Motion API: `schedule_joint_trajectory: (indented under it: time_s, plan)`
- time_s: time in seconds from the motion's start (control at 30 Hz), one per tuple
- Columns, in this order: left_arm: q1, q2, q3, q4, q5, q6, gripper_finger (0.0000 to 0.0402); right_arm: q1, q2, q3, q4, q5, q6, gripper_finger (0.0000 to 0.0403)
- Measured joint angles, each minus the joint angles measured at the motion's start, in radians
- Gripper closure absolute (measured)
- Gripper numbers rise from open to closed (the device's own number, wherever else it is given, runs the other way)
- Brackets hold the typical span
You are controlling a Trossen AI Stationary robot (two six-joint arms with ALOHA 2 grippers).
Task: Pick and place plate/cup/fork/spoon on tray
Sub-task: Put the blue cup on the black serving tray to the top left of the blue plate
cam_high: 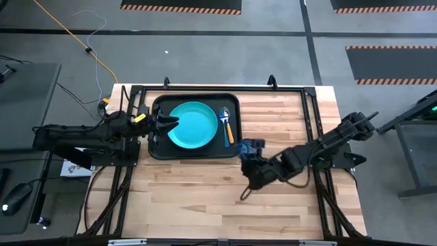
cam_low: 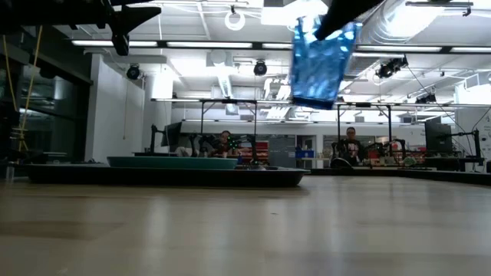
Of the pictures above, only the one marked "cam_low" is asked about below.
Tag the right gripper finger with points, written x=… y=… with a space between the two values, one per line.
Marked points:
x=345 y=15

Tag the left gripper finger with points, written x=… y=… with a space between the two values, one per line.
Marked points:
x=130 y=17

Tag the blue translucent cup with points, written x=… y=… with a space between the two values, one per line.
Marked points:
x=316 y=76

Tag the teal round plate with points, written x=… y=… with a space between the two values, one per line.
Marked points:
x=172 y=163

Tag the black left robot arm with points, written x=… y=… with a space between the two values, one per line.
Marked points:
x=38 y=15

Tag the black plastic tray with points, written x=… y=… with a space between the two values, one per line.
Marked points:
x=165 y=178

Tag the overhead light bar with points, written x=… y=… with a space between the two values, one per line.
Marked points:
x=209 y=45

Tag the black computer monitor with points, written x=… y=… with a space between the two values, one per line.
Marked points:
x=172 y=134
x=438 y=138

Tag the black monitor stand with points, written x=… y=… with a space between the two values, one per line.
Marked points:
x=153 y=140

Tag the person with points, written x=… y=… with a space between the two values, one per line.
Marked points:
x=223 y=145
x=351 y=147

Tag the blue storage box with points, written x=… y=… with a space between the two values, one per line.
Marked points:
x=304 y=154

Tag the red storage box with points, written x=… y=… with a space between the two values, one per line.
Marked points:
x=261 y=147

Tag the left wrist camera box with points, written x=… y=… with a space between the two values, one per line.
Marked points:
x=120 y=44

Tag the black ceiling camera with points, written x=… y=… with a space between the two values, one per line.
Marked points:
x=426 y=99
x=133 y=72
x=260 y=68
x=389 y=68

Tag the black background rig frame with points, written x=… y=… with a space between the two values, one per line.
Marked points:
x=230 y=101
x=362 y=104

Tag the black aluminium table frame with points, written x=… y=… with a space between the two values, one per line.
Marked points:
x=441 y=175

